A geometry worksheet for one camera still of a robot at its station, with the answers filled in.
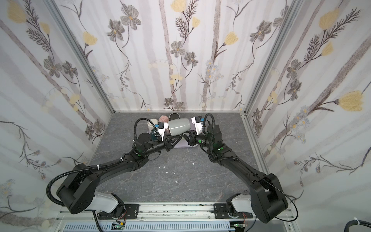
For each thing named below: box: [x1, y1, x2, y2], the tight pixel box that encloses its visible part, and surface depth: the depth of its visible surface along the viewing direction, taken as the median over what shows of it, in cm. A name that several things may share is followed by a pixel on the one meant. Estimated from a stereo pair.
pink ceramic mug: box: [158, 115, 170, 124], surface depth 103 cm
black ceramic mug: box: [169, 112, 181, 121], surface depth 108 cm
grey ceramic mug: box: [168, 118, 191, 137], surface depth 71 cm
